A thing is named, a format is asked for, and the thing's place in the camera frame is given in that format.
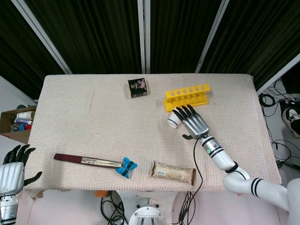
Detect brown snack bar wrapper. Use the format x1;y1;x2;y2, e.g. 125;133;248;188
151;160;196;186

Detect folding fan dark red handle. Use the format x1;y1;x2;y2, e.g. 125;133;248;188
53;153;124;169

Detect small black printed box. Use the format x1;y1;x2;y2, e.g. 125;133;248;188
127;78;150;98

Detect white tube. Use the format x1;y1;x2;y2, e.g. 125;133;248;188
166;111;183;129

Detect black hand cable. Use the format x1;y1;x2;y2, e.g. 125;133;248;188
178;137;203;225

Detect yellow test tube rack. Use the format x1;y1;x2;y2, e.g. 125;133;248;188
163;83;211;113

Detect pink woven tablecloth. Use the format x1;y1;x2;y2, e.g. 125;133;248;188
22;73;282;192

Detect black floor cables bundle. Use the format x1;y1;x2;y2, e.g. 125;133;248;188
257;78;300;169

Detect blue snack packet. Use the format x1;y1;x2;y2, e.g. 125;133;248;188
114;157;139;180

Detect robot base round metal plate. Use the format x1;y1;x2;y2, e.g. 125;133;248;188
128;203;167;225

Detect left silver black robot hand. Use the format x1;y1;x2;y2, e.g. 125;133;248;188
0;144;43;195

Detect black cables under table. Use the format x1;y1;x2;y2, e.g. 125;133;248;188
100;190;129;225

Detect white bottle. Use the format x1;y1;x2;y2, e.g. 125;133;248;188
16;111;36;120

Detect white black sneaker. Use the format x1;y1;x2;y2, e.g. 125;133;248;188
282;107;300;139

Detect cardboard box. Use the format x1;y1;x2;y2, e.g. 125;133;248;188
0;105;38;144

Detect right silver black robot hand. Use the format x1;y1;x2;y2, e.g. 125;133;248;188
172;105;210;141

